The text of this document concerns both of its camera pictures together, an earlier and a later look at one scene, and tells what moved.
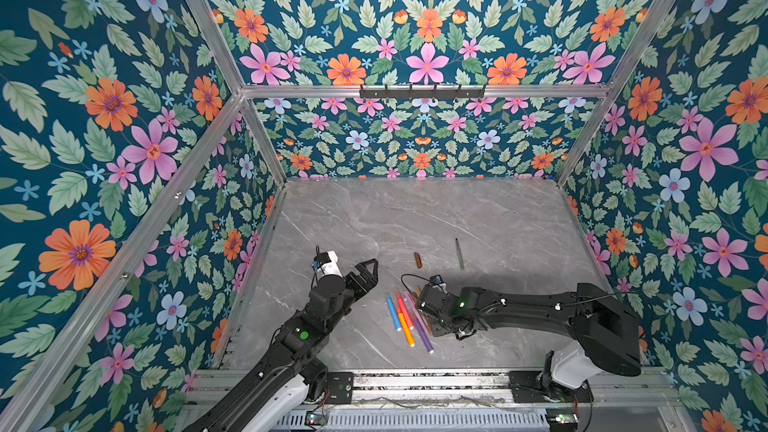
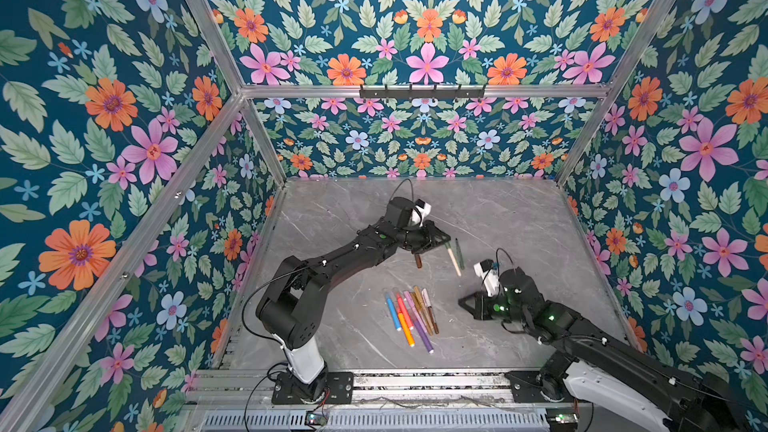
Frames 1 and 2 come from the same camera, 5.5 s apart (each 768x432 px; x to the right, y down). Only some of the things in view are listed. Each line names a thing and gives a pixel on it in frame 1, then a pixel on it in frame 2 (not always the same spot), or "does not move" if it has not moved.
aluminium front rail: (436, 390) does not move
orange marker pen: (406, 330) does not move
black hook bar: (420, 94) does not move
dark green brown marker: (459, 254) does not move
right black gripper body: (440, 328) to (498, 307)
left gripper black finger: (357, 285) to (437, 237)
